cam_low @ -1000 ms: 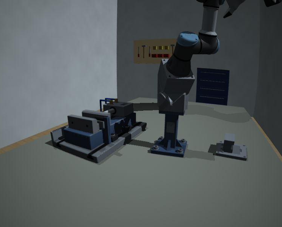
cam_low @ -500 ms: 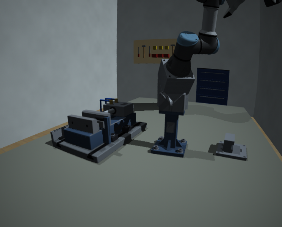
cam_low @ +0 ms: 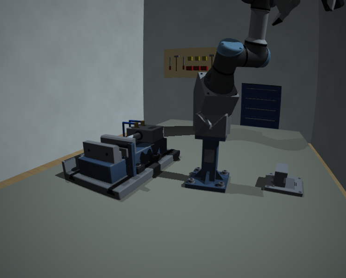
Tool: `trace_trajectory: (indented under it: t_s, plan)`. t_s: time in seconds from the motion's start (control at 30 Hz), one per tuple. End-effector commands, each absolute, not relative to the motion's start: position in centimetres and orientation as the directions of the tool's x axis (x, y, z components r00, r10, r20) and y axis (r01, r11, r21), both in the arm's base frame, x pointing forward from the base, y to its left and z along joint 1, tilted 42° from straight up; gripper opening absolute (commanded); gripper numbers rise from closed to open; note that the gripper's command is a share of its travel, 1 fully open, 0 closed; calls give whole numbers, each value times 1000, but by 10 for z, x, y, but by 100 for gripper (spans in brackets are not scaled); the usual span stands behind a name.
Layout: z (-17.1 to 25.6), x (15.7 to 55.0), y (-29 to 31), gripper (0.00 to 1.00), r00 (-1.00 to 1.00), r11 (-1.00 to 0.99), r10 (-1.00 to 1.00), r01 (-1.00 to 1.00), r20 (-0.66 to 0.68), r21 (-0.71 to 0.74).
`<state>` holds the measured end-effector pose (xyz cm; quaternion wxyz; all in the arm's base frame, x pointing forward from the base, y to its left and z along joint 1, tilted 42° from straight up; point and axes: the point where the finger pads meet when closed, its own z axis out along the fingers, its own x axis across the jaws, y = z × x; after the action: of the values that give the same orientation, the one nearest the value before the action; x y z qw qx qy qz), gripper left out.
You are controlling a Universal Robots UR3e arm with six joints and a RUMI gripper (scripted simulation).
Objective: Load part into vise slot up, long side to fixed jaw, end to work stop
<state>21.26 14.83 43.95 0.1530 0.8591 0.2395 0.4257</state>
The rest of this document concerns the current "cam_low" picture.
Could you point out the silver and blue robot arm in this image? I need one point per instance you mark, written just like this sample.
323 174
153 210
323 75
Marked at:
231 53

